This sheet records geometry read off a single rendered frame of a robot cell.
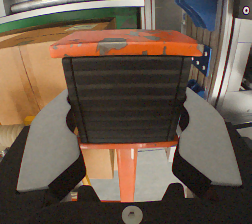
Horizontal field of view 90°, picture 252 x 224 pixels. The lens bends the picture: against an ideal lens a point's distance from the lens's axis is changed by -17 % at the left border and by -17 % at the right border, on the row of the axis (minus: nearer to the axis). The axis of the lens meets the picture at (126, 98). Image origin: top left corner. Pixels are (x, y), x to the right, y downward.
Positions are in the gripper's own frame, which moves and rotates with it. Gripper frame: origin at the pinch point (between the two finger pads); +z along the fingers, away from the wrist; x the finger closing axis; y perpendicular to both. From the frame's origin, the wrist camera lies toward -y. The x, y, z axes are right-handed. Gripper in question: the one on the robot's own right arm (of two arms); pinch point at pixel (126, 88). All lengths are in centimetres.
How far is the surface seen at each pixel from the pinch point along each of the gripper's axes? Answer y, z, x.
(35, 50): 1.8, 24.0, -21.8
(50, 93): 14.0, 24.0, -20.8
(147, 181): 252, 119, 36
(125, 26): 8, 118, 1
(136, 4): -8, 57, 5
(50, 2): -12, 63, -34
